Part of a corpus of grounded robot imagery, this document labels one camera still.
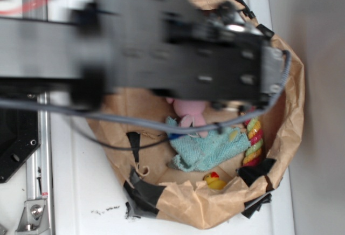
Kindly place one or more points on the white plastic lid tray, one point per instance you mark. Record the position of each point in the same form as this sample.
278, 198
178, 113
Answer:
88, 198

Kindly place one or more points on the yellow rubber duck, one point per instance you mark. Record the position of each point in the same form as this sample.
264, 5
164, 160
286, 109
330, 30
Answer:
214, 182

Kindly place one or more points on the pink plush bunny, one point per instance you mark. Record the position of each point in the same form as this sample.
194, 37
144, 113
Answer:
190, 112

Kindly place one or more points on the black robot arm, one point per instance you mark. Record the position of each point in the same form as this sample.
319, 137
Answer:
103, 47

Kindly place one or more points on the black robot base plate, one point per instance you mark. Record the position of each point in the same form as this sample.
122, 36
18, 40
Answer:
19, 139

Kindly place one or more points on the brown paper bag bin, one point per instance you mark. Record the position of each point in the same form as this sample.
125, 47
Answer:
139, 159

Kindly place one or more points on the multicolour twisted rope toy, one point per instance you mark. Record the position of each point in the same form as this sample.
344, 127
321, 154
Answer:
255, 135

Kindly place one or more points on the aluminium rail frame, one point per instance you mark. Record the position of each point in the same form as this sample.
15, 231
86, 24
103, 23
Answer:
27, 205

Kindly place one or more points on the teal knitted cloth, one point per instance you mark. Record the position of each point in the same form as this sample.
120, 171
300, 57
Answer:
194, 153

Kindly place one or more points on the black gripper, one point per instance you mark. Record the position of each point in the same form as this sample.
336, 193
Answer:
223, 58

